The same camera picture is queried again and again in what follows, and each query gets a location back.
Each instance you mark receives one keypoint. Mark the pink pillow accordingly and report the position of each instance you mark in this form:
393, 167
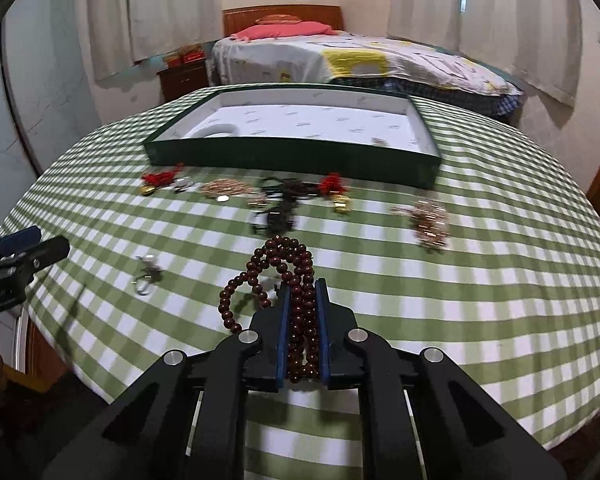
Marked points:
280, 31

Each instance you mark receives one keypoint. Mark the orange pillow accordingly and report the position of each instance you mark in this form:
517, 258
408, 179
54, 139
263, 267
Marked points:
277, 18

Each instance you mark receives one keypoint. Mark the white curtain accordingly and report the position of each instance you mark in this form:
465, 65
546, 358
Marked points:
155, 5
510, 15

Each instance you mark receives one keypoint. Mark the wooden headboard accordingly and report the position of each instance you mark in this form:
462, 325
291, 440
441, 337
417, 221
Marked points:
310, 14

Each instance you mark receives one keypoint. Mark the green checkered tablecloth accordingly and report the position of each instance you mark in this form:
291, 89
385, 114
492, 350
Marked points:
480, 310

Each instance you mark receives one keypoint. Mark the red and gold charm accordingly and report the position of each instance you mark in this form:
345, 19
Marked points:
336, 191

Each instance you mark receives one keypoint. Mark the pearl flower brooch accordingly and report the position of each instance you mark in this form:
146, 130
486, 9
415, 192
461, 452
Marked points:
427, 221

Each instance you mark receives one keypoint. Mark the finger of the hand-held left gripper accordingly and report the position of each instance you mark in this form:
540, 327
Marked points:
50, 251
20, 240

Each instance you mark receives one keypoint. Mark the green jewelry box tray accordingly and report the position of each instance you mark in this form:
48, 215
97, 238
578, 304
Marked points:
290, 152

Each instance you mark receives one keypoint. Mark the rose gold brooch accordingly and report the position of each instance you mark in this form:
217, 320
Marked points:
225, 189

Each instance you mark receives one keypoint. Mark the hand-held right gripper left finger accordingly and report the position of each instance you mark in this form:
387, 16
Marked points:
281, 340

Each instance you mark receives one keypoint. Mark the red knot charm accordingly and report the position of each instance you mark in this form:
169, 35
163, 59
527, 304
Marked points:
157, 180

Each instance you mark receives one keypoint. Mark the pale grey sliding door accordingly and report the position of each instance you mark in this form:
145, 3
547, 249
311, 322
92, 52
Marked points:
40, 100

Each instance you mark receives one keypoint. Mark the red boxes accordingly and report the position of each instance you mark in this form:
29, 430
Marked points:
185, 55

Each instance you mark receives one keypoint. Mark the bed with printed sheet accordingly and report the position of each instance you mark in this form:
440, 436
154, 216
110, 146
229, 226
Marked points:
380, 62

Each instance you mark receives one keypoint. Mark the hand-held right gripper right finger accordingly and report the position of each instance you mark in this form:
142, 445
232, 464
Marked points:
323, 340

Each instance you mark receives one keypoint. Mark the white jade bangle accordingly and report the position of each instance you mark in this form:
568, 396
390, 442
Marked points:
215, 131

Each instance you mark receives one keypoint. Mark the dark wooden nightstand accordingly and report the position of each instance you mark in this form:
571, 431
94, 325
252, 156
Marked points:
182, 82

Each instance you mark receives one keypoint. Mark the silver crystal earring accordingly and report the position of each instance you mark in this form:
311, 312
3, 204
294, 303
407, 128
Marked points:
182, 185

